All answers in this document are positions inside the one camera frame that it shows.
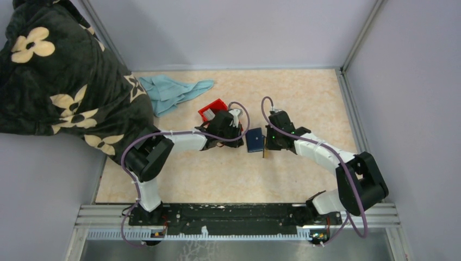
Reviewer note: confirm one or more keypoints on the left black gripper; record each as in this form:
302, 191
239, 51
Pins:
236, 143

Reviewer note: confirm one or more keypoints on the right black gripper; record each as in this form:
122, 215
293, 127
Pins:
269, 145

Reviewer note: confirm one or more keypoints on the red plastic bin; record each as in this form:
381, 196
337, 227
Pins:
216, 105

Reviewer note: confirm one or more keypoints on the navy leather card holder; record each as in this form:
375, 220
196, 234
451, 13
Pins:
254, 140

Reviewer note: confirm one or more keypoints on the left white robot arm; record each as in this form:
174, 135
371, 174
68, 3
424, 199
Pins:
146, 156

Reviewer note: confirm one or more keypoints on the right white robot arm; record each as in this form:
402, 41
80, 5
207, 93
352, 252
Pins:
360, 184

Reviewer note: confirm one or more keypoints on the cards stack in bin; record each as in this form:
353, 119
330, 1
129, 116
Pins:
208, 115

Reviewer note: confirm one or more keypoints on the light blue cloth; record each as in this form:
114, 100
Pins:
166, 93

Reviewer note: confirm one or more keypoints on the black floral fleece blanket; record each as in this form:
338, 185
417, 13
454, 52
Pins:
57, 77

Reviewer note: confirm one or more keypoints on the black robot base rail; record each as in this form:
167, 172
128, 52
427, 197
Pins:
236, 221

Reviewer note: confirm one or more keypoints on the aluminium frame post right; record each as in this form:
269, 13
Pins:
364, 32

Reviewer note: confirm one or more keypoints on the aluminium frame post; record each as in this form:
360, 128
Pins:
364, 32
102, 29

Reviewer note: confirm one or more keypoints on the aluminium frame post left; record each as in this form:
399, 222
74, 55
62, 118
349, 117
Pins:
102, 29

